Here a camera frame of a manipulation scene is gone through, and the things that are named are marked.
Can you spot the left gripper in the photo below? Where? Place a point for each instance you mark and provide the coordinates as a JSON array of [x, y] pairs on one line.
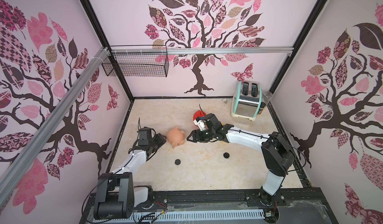
[[162, 139]]

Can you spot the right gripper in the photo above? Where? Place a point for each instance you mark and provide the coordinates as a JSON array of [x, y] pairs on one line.
[[202, 134]]

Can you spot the peach piggy bank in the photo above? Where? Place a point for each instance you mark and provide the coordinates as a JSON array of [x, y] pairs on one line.
[[176, 137]]

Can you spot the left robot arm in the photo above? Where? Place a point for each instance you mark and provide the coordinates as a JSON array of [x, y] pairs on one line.
[[116, 197]]

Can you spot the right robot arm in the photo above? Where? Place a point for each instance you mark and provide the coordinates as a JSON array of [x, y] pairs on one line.
[[278, 155]]

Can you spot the red piggy bank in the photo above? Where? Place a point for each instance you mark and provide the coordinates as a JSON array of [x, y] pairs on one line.
[[198, 115]]

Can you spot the mint chrome toaster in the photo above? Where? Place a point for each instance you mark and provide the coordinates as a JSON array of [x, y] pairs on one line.
[[246, 100]]

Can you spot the glass jar behind toaster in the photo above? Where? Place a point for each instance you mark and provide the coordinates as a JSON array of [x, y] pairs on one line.
[[266, 97]]

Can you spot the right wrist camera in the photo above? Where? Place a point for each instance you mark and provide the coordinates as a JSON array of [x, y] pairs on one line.
[[199, 122]]

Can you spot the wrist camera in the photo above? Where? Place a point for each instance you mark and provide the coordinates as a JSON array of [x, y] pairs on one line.
[[145, 136], [199, 122]]

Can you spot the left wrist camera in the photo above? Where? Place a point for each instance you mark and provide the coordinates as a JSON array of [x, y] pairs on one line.
[[145, 136]]

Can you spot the white slotted cable duct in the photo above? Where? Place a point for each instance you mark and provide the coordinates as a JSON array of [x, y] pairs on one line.
[[195, 216]]

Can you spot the black wire basket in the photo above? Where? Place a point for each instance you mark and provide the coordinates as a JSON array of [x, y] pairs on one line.
[[137, 61]]

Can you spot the left aluminium rail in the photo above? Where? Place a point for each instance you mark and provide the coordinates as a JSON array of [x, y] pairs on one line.
[[25, 159]]

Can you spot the aluminium rail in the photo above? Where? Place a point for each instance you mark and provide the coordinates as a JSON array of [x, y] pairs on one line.
[[228, 50], [25, 159]]

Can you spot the back aluminium rail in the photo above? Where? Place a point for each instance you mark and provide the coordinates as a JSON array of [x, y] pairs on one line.
[[228, 50]]

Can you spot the black base frame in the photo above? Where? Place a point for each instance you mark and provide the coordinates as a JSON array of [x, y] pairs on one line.
[[288, 206]]

